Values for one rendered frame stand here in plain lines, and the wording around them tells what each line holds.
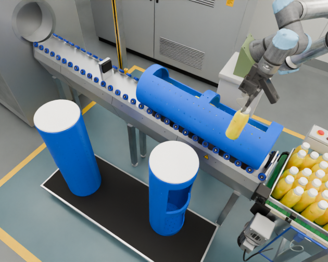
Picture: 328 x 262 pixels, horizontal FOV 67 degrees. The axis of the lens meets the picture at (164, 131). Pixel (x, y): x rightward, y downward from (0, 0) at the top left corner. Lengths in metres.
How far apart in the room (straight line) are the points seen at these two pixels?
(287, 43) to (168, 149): 0.81
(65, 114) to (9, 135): 1.59
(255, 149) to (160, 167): 0.51
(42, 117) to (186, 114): 0.89
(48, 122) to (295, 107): 2.92
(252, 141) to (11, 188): 2.21
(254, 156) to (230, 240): 1.14
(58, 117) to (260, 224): 1.34
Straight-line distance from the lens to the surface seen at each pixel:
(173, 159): 1.40
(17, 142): 3.11
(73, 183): 2.15
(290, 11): 1.11
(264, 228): 1.54
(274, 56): 1.01
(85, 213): 2.28
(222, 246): 2.35
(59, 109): 1.74
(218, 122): 1.41
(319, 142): 1.72
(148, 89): 1.58
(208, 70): 3.37
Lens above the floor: 2.21
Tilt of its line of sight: 50 degrees down
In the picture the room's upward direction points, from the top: 4 degrees clockwise
